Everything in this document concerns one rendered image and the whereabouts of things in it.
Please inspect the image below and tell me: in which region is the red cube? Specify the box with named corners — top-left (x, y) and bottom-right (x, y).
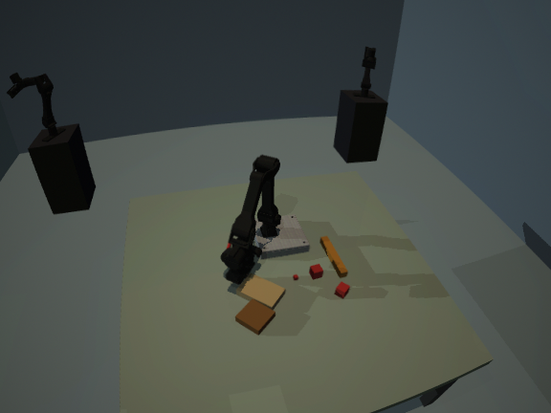
top-left (309, 264), bottom-right (323, 279)
top-left (334, 282), bottom-right (350, 298)

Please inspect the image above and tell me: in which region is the orange long flat bar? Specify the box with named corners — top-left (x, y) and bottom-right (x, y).
top-left (320, 236), bottom-right (347, 278)

